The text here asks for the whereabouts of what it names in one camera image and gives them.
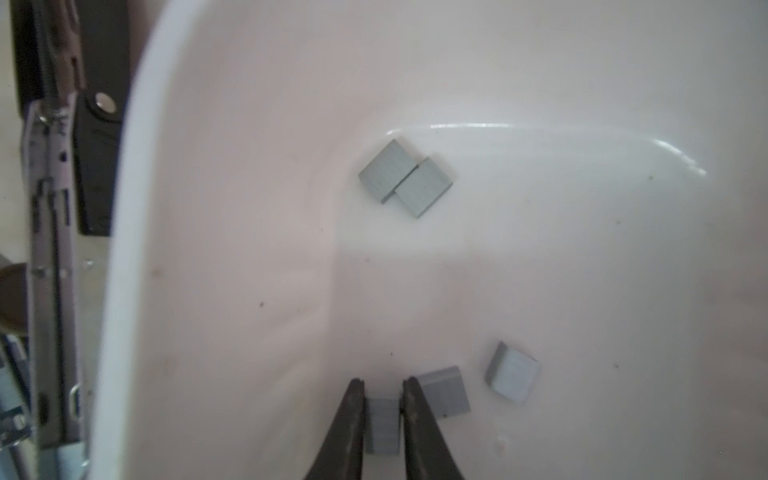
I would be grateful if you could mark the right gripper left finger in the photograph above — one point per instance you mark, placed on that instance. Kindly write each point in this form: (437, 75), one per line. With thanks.
(340, 456)

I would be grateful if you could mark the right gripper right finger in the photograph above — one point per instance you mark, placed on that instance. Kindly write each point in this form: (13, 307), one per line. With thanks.
(427, 455)

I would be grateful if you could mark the grey staple strip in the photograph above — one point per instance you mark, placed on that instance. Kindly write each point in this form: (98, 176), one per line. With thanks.
(511, 373)
(386, 171)
(423, 187)
(383, 431)
(445, 392)

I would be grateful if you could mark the white plastic bin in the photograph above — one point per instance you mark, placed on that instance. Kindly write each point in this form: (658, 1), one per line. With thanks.
(607, 218)

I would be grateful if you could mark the black stapler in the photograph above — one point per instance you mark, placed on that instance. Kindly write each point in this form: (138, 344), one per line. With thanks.
(73, 75)

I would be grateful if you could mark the blue mini stapler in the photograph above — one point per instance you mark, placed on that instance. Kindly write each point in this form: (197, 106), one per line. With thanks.
(18, 455)

